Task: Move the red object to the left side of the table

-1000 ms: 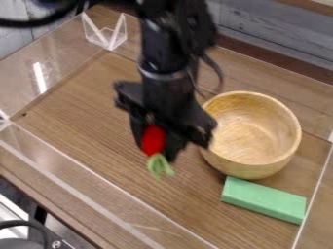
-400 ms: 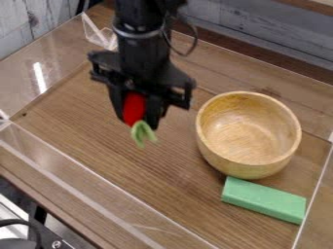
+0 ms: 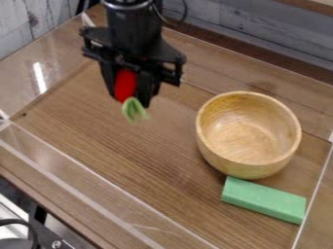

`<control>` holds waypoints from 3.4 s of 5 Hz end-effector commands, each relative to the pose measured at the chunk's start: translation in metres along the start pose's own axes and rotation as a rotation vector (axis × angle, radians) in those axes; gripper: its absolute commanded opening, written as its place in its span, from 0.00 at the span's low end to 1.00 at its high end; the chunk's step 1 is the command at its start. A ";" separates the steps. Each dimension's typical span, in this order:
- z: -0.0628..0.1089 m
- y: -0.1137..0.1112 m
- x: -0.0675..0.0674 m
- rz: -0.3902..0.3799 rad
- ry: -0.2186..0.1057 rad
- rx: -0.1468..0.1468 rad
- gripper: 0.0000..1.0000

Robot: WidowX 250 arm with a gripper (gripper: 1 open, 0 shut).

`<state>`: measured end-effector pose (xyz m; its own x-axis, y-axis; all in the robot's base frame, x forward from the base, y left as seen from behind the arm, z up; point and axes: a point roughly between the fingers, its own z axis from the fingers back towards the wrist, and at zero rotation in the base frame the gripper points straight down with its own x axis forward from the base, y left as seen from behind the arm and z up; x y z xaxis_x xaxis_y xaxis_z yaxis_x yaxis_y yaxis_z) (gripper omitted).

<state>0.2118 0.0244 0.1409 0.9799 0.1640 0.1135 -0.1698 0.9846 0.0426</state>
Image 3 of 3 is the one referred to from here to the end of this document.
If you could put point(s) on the red felt strawberry toy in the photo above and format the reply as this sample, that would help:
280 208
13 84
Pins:
132 107

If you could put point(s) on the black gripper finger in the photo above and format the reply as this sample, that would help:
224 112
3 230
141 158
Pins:
109 73
148 87

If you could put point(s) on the green rectangular sponge block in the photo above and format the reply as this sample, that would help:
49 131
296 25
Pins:
265 200

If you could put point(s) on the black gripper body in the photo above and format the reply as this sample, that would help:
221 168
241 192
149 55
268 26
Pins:
130 42

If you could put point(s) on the light wooden bowl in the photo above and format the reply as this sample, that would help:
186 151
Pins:
249 134

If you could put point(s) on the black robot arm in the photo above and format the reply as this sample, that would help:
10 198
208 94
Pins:
136 57

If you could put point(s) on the clear acrylic corner bracket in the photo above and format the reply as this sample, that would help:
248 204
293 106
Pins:
86 20

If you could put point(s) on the clear acrylic front wall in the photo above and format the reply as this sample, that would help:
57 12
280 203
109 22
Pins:
112 218

